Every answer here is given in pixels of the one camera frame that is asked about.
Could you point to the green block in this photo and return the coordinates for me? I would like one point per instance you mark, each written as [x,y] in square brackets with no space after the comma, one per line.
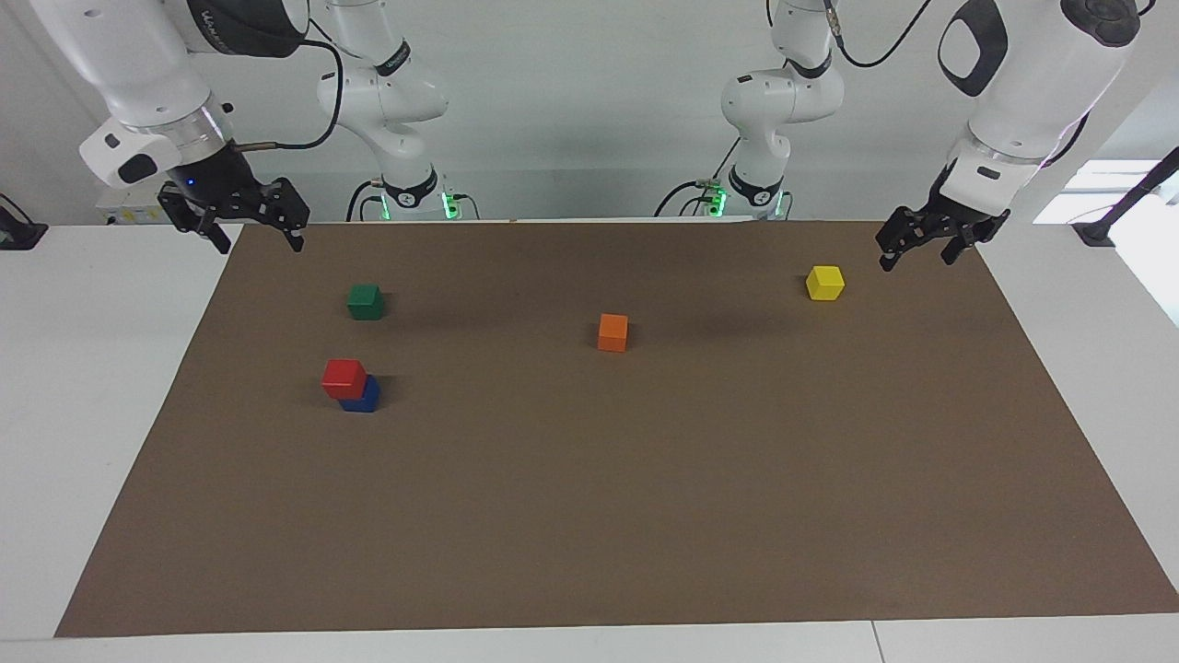
[365,303]

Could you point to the white box yellow label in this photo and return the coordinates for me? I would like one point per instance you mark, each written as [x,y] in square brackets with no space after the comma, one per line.
[124,210]

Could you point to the blue block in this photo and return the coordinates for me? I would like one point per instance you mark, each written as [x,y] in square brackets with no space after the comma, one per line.
[367,401]

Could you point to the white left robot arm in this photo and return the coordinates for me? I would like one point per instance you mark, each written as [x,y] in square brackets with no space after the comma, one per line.
[1032,83]

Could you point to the black table clamp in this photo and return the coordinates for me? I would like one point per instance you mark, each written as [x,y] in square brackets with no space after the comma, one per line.
[18,235]

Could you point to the yellow block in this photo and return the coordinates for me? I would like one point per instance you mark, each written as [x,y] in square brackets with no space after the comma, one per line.
[824,284]

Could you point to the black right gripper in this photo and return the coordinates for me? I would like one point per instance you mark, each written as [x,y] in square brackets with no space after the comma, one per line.
[214,180]

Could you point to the red block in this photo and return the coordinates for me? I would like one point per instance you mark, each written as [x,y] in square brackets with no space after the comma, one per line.
[344,379]

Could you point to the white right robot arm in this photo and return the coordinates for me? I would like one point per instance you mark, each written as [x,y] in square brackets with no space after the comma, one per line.
[138,64]

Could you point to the orange block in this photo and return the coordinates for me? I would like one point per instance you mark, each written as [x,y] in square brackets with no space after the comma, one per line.
[612,333]

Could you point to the brown table mat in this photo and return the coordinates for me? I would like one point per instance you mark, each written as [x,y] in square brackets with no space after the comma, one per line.
[589,497]

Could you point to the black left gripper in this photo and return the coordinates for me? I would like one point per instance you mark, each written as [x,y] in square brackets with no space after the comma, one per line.
[953,219]

